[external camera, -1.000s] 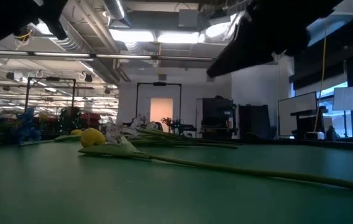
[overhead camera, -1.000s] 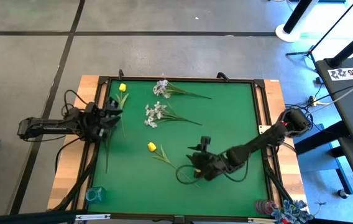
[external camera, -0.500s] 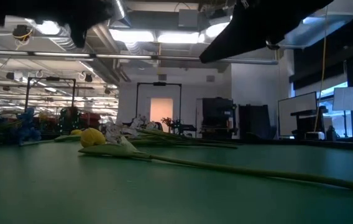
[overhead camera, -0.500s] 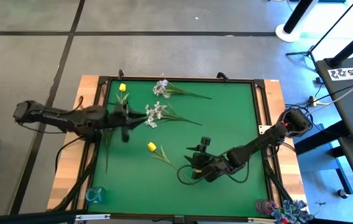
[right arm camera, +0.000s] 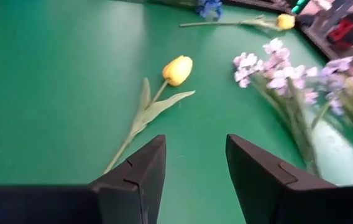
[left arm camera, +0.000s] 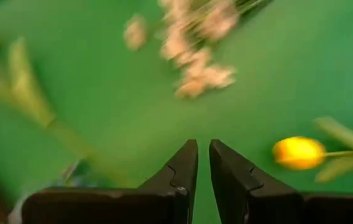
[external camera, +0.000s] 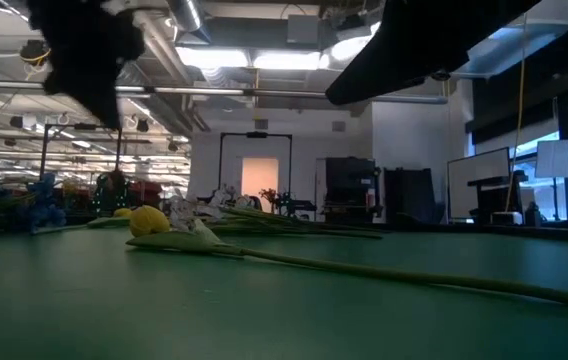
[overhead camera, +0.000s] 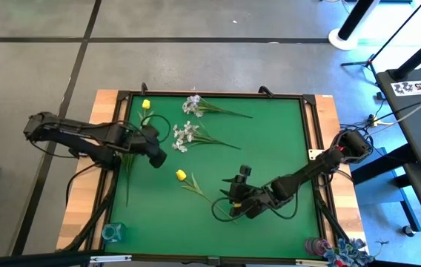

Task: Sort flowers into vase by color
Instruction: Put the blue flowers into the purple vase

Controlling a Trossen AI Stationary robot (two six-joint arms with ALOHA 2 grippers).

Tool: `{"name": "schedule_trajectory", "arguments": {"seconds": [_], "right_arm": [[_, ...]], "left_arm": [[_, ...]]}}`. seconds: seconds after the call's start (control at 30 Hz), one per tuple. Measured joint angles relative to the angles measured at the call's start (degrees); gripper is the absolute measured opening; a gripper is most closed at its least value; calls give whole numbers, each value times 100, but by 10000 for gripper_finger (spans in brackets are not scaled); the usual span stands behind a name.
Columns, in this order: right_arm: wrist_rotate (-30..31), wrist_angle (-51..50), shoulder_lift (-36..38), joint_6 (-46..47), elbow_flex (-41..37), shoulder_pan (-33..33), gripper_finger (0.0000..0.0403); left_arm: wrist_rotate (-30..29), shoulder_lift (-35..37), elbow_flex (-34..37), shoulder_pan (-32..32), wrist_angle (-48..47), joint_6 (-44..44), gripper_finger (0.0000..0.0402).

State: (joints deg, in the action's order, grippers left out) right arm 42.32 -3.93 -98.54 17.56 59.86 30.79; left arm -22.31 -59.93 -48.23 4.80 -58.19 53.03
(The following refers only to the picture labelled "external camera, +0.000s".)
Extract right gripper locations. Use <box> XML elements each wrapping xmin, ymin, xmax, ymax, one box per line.
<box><xmin>324</xmin><ymin>0</ymin><xmax>540</xmax><ymax>106</ymax></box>

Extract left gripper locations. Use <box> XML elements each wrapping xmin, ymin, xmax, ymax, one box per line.
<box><xmin>26</xmin><ymin>0</ymin><xmax>145</xmax><ymax>130</ymax></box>

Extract yellow tulip green stem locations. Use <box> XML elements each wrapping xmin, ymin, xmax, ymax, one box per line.
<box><xmin>32</xmin><ymin>207</ymin><xmax>134</xmax><ymax>236</ymax></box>

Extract blue artificial flower bunch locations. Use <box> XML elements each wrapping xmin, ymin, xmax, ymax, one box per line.
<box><xmin>0</xmin><ymin>172</ymin><xmax>68</xmax><ymax>235</ymax></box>

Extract yellow flower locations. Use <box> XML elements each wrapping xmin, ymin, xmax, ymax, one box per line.
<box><xmin>124</xmin><ymin>204</ymin><xmax>568</xmax><ymax>307</ymax></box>

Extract grey ceiling box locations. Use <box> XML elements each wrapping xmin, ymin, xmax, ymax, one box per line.
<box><xmin>287</xmin><ymin>13</ymin><xmax>320</xmax><ymax>45</ymax></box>

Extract red background object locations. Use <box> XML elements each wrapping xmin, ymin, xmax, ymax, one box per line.
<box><xmin>131</xmin><ymin>179</ymin><xmax>164</xmax><ymax>206</ymax></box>

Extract grey ceiling pipe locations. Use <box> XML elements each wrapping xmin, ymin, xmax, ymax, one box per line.
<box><xmin>0</xmin><ymin>79</ymin><xmax>449</xmax><ymax>106</ymax></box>

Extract fluorescent ceiling light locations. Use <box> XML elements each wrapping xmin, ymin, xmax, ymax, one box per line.
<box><xmin>176</xmin><ymin>45</ymin><xmax>250</xmax><ymax>69</ymax></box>
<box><xmin>253</xmin><ymin>50</ymin><xmax>323</xmax><ymax>71</ymax></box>

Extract black upright panel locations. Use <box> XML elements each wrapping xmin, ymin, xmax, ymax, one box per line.
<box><xmin>382</xmin><ymin>167</ymin><xmax>438</xmax><ymax>224</ymax></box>

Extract black cabinet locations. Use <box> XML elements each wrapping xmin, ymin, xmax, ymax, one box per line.
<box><xmin>322</xmin><ymin>156</ymin><xmax>381</xmax><ymax>224</ymax></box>

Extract white board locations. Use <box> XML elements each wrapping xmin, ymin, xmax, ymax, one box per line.
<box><xmin>446</xmin><ymin>146</ymin><xmax>513</xmax><ymax>221</ymax></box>

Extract orange lit doorway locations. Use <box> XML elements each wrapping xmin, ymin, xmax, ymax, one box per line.
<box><xmin>241</xmin><ymin>156</ymin><xmax>280</xmax><ymax>214</ymax></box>

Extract background robot green lights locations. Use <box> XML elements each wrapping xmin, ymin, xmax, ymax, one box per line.
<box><xmin>276</xmin><ymin>189</ymin><xmax>318</xmax><ymax>219</ymax></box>

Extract white diffuser panel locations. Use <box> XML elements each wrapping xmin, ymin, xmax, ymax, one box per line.
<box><xmin>535</xmin><ymin>137</ymin><xmax>568</xmax><ymax>180</ymax></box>

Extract red flower bunch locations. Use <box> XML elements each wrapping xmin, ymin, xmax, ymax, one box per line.
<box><xmin>258</xmin><ymin>187</ymin><xmax>280</xmax><ymax>214</ymax></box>

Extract green table mat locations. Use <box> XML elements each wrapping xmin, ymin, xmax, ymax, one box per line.
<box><xmin>0</xmin><ymin>227</ymin><xmax>568</xmax><ymax>360</ymax></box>

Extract corrugated silver air duct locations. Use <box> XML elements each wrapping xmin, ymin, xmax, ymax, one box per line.
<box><xmin>113</xmin><ymin>9</ymin><xmax>195</xmax><ymax>136</ymax></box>

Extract smooth silver round duct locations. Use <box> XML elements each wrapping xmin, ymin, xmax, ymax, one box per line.
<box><xmin>166</xmin><ymin>0</ymin><xmax>210</xmax><ymax>44</ymax></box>

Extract yellow hanging cable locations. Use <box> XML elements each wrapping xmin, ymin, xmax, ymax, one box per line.
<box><xmin>503</xmin><ymin>12</ymin><xmax>530</xmax><ymax>214</ymax></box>

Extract tall black frame rig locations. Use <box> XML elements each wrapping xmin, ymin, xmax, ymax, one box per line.
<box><xmin>218</xmin><ymin>131</ymin><xmax>294</xmax><ymax>211</ymax></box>

